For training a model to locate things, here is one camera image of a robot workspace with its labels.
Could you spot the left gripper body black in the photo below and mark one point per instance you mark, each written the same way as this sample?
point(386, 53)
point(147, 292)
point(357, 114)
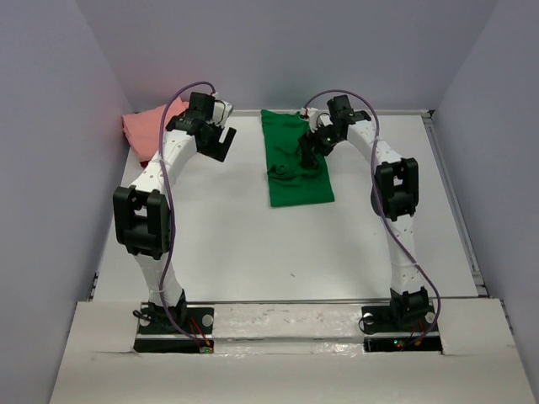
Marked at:
point(214, 129)

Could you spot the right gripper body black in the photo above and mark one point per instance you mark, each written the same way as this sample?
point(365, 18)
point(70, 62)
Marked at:
point(323, 132)

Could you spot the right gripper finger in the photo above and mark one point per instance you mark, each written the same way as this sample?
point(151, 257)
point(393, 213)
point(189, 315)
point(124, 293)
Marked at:
point(325, 146)
point(308, 156)

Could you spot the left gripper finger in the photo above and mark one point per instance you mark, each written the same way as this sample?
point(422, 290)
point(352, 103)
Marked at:
point(226, 143)
point(215, 150)

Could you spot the green t shirt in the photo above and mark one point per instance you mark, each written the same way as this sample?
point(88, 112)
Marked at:
point(289, 183)

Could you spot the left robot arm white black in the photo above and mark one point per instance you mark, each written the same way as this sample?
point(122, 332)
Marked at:
point(143, 211)

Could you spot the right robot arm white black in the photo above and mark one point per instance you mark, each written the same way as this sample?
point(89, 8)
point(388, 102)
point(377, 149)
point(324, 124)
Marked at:
point(394, 199)

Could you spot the pink folded t shirt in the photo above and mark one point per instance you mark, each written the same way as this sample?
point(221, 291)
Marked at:
point(142, 132)

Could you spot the white cardboard front cover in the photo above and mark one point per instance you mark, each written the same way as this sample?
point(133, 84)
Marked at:
point(276, 353)

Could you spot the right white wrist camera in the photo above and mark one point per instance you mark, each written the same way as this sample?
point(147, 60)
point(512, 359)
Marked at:
point(312, 116)

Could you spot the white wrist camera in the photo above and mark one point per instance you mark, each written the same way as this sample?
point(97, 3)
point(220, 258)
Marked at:
point(312, 116)
point(221, 112)

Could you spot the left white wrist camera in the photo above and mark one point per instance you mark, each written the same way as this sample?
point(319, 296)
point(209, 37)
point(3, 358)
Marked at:
point(221, 112)

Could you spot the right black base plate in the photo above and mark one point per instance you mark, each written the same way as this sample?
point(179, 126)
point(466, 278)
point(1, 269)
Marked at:
point(382, 334)

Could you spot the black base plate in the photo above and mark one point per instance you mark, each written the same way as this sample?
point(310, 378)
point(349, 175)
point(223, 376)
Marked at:
point(382, 334)
point(155, 334)

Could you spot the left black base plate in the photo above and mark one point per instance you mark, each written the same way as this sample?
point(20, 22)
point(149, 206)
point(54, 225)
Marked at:
point(155, 334)

